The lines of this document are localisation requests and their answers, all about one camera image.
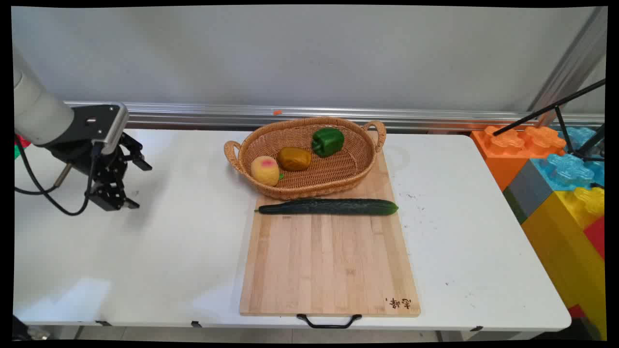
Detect yellow pink peach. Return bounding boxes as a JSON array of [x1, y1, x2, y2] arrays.
[[250, 155, 285, 187]]

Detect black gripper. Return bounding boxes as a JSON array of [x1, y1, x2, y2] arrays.
[[48, 131, 153, 212]]

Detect dark green cucumber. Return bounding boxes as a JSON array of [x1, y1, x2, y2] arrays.
[[254, 198, 399, 216]]

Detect black cable with silver connector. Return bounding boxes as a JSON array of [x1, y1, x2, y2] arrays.
[[15, 163, 74, 196]]

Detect red big toy brick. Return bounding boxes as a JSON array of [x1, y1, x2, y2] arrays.
[[583, 215, 606, 260]]

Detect aluminium rail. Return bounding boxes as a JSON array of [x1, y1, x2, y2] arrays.
[[63, 101, 605, 132]]

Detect grey big toy brick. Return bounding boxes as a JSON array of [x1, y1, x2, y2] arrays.
[[502, 159, 555, 224]]

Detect yellow big toy brick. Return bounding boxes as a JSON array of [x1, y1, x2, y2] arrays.
[[521, 186, 607, 340]]

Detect woven wicker basket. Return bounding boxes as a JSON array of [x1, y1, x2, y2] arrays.
[[223, 116, 387, 201]]

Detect black silver wrist camera bracket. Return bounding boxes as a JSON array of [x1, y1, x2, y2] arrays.
[[47, 103, 130, 156]]

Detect black tripod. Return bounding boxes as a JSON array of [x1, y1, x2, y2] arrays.
[[492, 78, 606, 162]]

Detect black cutting board handle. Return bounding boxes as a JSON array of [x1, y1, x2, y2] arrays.
[[296, 314, 363, 330]]

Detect aluminium diagonal post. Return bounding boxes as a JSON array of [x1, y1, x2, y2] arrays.
[[526, 7, 608, 127]]

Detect blue big toy brick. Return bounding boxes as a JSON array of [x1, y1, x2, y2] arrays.
[[531, 126, 605, 192]]

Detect wooden cutting board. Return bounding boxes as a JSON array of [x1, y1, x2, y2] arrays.
[[239, 150, 421, 318]]

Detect green bell pepper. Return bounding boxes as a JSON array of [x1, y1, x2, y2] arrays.
[[311, 128, 345, 158]]

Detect black camera cable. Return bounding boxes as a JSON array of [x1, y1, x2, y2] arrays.
[[15, 138, 103, 217]]

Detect orange big toy brick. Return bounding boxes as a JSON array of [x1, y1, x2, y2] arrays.
[[470, 125, 567, 192]]

